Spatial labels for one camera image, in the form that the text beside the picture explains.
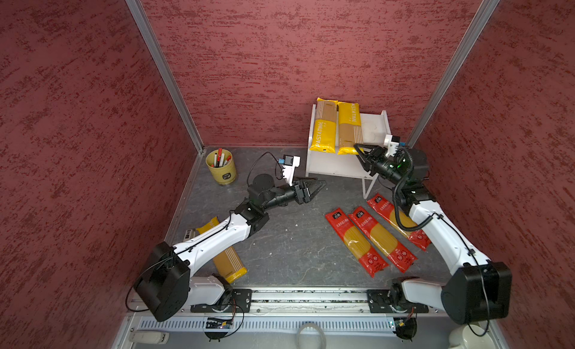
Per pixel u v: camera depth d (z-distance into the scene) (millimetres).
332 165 884
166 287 408
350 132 803
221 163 1006
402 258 819
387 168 647
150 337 643
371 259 810
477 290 400
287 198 631
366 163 681
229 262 809
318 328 706
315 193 641
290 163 632
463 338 611
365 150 718
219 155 1002
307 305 743
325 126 794
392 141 697
